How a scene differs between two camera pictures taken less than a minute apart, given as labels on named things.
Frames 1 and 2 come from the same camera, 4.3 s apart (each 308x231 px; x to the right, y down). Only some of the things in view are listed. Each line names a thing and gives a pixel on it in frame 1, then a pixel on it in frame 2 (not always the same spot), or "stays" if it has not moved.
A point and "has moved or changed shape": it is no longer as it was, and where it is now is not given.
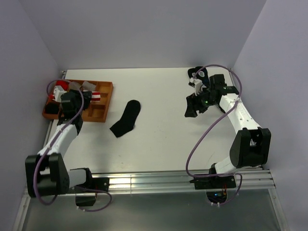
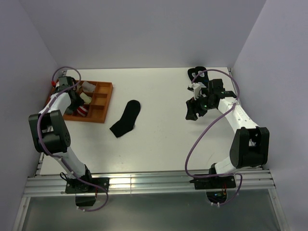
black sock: [126, 123] stays
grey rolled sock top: [87, 86] stays
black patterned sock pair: [202, 75] stays
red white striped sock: [96, 96] has moved or changed shape
